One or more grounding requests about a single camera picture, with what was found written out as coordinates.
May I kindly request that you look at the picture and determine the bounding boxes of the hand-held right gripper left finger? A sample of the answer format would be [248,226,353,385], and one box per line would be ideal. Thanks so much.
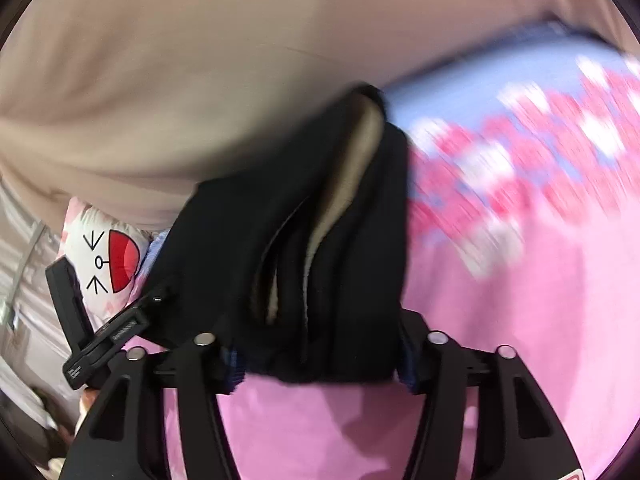
[59,332,247,480]

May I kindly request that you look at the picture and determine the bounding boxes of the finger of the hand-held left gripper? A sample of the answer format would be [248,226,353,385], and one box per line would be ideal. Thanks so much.
[106,294,172,357]

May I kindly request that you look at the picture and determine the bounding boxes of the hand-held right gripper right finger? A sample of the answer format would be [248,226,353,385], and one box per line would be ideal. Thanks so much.
[397,310,581,480]

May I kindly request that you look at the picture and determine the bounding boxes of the black pants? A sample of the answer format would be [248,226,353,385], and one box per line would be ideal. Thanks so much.
[135,82,416,383]

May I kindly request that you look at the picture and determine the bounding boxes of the white cat face pillow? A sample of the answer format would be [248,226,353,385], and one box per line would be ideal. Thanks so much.
[60,197,153,321]

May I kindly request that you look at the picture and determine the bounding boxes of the pink floral bedsheet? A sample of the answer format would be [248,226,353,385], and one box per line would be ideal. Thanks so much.
[75,35,640,480]

